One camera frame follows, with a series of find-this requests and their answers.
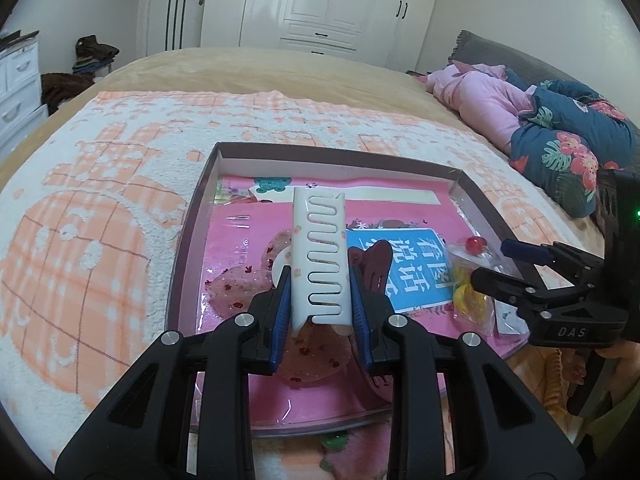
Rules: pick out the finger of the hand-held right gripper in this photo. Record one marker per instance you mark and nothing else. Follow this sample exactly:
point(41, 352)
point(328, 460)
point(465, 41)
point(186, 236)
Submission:
point(505, 287)
point(522, 250)

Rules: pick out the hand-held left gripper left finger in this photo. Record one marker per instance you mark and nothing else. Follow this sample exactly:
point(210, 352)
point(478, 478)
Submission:
point(282, 310)

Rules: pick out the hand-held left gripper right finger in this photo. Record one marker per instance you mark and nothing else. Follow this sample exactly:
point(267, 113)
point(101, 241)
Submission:
point(359, 310)

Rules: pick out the small white card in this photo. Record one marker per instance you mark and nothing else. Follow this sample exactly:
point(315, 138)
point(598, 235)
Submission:
point(510, 321)

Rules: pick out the dark red hair clip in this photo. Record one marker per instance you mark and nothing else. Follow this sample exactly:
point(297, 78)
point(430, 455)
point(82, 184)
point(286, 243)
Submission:
point(372, 265)

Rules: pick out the sheer dotted bow hair clip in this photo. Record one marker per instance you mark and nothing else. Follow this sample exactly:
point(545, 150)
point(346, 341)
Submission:
point(235, 290)

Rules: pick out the white hair clip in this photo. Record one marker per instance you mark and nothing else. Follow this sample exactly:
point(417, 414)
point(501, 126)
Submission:
point(320, 260)

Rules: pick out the shallow brown cardboard box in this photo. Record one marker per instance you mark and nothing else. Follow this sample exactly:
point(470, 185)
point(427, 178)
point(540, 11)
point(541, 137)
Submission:
point(190, 240)

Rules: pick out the person's right hand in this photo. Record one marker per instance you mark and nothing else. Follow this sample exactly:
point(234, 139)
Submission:
point(625, 352)

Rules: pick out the pink picture book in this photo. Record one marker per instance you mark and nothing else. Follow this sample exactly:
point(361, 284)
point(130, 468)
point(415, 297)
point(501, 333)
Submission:
point(240, 240)

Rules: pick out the blue floral quilt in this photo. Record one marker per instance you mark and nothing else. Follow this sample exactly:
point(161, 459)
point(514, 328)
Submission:
point(570, 150)

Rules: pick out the pink jacket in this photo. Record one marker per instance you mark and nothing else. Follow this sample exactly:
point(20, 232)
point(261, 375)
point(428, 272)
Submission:
point(480, 105)

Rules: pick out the grey headboard cushion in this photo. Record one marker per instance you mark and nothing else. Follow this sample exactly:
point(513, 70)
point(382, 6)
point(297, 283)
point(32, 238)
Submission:
point(480, 47)

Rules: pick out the orange and white checked blanket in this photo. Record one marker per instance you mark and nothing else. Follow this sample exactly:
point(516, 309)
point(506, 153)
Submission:
point(100, 210)

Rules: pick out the bed with beige bedspread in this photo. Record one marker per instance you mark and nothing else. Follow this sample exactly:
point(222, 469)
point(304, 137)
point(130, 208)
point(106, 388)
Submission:
point(250, 70)

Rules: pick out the white wardrobe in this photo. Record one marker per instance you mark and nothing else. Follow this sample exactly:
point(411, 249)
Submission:
point(320, 5)

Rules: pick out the brown clothing pile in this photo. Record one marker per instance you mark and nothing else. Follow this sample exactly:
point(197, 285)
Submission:
point(65, 90)

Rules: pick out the dark clothes on stool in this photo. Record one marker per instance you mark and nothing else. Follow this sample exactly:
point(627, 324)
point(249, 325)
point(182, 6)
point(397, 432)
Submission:
point(95, 52)

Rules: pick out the white door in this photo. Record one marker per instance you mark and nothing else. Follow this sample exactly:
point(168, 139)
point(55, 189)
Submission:
point(150, 20)

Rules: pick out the white drawer cabinet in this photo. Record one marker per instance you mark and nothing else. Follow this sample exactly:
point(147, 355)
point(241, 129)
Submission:
point(20, 85)

